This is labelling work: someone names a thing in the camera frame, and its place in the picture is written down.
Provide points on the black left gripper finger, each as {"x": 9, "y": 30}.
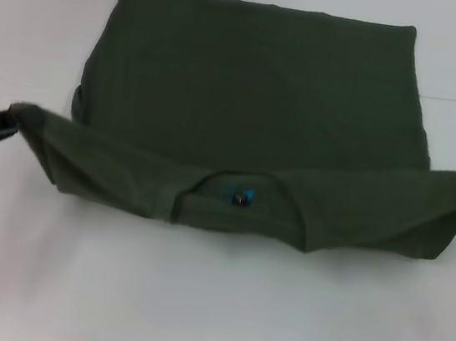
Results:
{"x": 12, "y": 119}

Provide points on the dark green FREE! t-shirt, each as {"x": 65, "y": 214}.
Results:
{"x": 254, "y": 98}

